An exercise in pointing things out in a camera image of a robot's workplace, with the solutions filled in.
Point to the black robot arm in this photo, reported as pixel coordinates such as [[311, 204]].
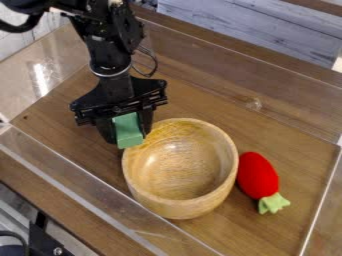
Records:
[[105, 25]]

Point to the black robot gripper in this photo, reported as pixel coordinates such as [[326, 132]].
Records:
[[115, 97]]

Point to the clear acrylic tray wall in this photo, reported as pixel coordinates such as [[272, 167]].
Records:
[[276, 104]]

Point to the red plush strawberry toy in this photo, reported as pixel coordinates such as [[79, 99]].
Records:
[[258, 181]]

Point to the green rectangular block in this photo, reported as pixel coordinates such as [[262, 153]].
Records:
[[127, 131]]

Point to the black table mount bracket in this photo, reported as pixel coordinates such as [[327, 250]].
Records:
[[40, 243]]

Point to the brown wooden bowl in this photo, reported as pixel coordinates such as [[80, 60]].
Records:
[[180, 172]]

